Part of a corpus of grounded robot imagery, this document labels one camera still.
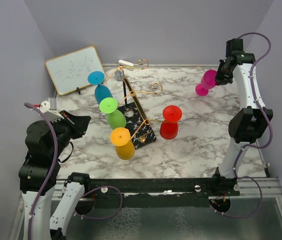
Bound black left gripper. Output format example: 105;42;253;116
50;108;92;158

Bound magenta wine glass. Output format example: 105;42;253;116
195;69;217;97

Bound red wine glass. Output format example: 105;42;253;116
160;105;182;140

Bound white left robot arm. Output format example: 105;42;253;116
19;110;91;240

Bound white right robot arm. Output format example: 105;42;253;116
210;38;273;196

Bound green wine glass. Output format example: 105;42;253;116
99;97;126;130

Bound blue wine glass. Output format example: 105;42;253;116
88;71;113;104

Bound orange wine glass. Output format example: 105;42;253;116
110;127;135;160

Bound black patterned rack base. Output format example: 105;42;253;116
118;78;157;150

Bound small framed whiteboard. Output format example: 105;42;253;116
45;46;105;96

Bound white marker eraser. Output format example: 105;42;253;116
118;59;134;67

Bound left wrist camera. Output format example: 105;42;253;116
34;97;64;122

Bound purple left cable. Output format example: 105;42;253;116
24;101;124;240

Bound gold wire glass rack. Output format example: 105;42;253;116
103;58;165;145

